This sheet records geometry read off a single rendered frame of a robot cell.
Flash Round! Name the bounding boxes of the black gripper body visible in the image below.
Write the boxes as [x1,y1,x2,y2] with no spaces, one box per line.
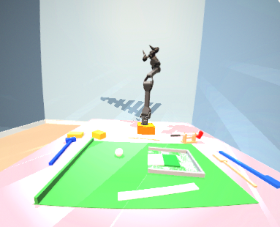
[143,47,159,62]

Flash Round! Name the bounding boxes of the white flat strip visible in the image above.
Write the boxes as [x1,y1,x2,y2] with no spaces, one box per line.
[118,183,199,201]

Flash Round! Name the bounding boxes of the white golf ball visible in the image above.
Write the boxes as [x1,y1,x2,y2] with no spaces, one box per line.
[115,149,123,157]

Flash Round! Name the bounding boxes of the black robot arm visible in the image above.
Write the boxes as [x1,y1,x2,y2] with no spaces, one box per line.
[140,50,161,125]

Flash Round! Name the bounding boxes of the green flat mat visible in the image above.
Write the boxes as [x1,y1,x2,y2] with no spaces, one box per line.
[37,141,259,209]

